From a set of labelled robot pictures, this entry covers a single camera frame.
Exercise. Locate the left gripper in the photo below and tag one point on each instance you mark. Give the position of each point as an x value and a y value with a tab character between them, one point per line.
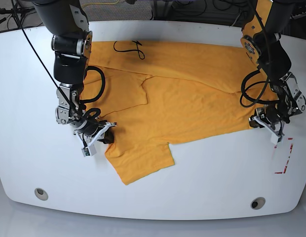
269	117

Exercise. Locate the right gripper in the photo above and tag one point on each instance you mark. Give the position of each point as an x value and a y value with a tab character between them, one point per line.
89	133

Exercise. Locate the orange T-shirt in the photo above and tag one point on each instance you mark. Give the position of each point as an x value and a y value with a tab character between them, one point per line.
179	92

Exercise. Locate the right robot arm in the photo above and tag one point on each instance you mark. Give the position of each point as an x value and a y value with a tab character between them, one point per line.
71	43

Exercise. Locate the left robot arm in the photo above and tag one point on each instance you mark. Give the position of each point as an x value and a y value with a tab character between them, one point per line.
272	85

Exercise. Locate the red tape rectangle marking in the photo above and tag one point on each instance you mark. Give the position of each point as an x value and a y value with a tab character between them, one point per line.
281	155

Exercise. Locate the right grey table grommet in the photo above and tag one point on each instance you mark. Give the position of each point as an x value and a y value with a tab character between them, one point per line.
258	203

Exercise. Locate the grey table grommet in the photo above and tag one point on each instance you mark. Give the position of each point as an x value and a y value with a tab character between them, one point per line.
41	194
258	203

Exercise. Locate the left grey table grommet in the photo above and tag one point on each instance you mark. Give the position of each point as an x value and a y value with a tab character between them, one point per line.
41	194

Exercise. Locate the black tripod stand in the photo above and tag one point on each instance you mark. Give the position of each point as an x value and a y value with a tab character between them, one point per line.
17	12

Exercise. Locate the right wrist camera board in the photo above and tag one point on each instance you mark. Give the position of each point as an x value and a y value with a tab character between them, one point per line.
89	151

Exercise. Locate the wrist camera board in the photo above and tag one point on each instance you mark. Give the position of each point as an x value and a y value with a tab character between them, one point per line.
89	151
275	139

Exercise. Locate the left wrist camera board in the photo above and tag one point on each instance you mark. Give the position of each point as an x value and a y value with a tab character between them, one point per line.
275	139

